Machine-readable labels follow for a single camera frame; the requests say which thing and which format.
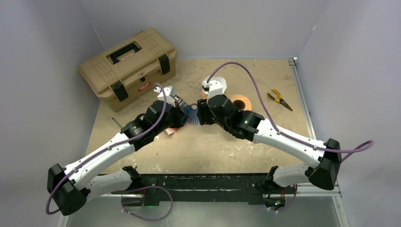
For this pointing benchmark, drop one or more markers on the black orange coffee filter box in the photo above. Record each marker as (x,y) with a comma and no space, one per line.
(182,105)

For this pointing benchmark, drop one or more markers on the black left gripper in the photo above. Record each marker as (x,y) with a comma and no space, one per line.
(181,117)

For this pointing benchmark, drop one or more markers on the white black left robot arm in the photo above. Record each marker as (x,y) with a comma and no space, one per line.
(71,186)

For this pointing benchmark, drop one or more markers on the tan plastic toolbox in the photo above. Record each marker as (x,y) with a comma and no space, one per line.
(123,73)

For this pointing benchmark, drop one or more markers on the blue glass dripper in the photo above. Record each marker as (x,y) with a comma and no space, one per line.
(191,111)

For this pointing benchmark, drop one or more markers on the aluminium frame rail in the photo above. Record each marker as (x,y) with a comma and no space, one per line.
(308,206)

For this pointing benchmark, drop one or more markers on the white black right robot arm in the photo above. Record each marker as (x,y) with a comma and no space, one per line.
(320,168)

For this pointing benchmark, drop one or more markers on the wooden dripper ring holder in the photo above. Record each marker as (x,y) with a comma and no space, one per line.
(204,94)

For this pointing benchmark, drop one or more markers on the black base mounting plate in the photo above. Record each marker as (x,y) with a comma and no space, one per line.
(252,188)

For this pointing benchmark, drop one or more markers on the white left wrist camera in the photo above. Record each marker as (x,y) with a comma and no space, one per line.
(168,92)

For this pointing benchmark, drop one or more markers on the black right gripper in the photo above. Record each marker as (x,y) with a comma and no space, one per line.
(203,112)

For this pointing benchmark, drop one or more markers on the yellow black pliers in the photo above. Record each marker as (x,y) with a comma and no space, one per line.
(279,99)

